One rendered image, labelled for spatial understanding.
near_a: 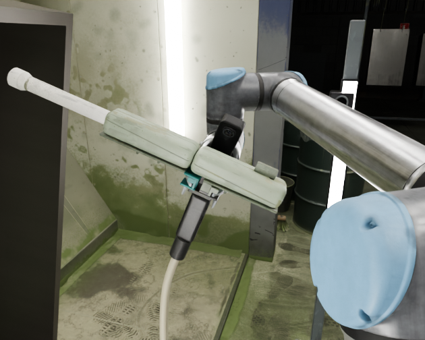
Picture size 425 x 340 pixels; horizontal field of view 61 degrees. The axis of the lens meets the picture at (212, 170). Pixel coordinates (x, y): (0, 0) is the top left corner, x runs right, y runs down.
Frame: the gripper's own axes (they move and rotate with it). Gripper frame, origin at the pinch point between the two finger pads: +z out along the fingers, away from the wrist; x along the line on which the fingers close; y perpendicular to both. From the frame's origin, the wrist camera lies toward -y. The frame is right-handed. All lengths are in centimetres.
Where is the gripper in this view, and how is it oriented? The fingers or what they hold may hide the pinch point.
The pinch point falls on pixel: (205, 183)
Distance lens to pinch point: 58.2
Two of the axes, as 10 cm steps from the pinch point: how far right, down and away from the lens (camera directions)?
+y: -3.9, 8.4, 3.7
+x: -9.1, -4.2, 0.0
